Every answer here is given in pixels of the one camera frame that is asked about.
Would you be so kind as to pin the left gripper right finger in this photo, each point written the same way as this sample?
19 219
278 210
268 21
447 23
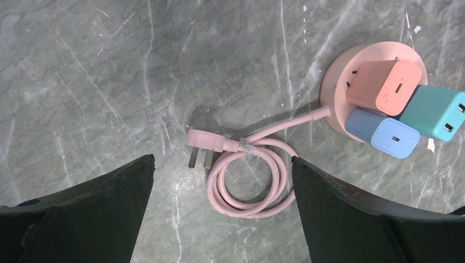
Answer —
343 223

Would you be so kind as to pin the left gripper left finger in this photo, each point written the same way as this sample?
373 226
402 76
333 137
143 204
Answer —
95 221

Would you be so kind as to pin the blue charger cube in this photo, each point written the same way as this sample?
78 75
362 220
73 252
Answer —
383 133

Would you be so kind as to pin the orange charger cube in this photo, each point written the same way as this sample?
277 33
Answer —
384 86

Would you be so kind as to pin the teal charger cube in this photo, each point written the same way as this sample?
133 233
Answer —
435 112

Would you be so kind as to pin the round pink socket hub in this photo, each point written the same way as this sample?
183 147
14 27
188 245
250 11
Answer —
340 74

